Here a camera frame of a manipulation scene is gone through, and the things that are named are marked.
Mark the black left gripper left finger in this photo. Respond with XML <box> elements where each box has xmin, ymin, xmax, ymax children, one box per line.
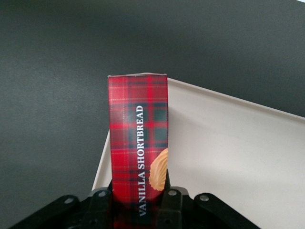
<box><xmin>9</xmin><ymin>180</ymin><xmax>115</xmax><ymax>229</ymax></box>

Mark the cream rectangular plastic tray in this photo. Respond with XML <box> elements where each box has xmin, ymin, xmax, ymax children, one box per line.
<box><xmin>92</xmin><ymin>77</ymin><xmax>305</xmax><ymax>229</ymax></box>

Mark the red tartan shortbread cookie box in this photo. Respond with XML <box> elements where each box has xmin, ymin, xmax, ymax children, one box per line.
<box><xmin>107</xmin><ymin>73</ymin><xmax>169</xmax><ymax>229</ymax></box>

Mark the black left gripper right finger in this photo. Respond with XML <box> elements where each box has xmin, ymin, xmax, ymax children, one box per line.
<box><xmin>157</xmin><ymin>168</ymin><xmax>259</xmax><ymax>229</ymax></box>

